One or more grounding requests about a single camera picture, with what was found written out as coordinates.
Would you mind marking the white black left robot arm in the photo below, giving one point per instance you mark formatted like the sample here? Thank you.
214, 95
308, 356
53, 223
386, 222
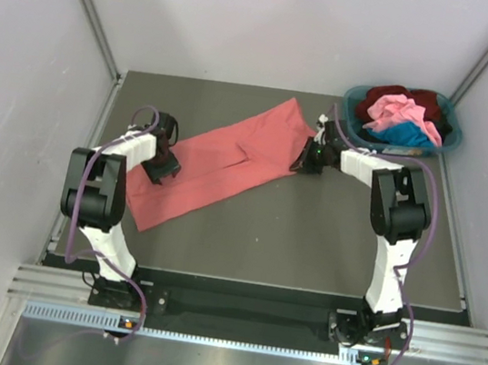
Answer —
94, 198

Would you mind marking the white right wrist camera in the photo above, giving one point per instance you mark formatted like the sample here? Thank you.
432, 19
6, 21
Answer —
324, 126

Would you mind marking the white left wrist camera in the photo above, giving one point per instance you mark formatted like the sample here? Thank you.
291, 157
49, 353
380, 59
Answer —
137, 131

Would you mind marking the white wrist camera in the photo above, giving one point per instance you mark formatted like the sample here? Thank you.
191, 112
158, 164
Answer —
324, 126
137, 131

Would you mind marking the light pink t shirt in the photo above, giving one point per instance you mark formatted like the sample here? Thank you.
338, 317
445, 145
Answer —
395, 103

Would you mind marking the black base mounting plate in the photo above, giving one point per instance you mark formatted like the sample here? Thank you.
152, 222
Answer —
242, 312

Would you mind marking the left aluminium corner post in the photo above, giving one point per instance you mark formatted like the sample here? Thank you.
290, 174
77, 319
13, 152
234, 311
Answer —
98, 31

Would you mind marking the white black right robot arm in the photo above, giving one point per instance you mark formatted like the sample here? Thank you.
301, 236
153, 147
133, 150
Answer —
399, 214

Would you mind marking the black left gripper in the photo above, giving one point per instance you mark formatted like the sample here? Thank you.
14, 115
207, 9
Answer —
172, 167

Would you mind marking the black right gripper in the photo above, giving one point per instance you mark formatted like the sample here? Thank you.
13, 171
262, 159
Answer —
305, 164

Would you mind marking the teal plastic laundry basket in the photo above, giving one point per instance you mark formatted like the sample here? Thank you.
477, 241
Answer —
356, 101

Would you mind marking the coral red t shirt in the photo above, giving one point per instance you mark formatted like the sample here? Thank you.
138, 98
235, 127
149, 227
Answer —
220, 164

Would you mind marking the blue t shirt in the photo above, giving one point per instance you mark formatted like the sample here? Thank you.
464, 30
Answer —
403, 134

